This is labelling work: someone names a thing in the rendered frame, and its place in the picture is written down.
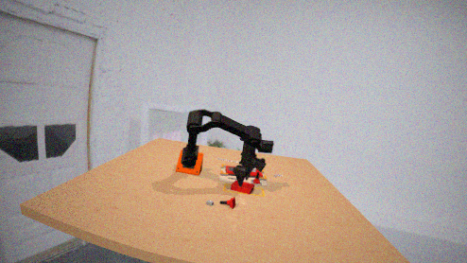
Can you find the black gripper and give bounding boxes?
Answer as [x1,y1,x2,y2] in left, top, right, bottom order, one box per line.
[233,150,256,186]

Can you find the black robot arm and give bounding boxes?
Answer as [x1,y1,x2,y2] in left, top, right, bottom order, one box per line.
[181,109,273,172]

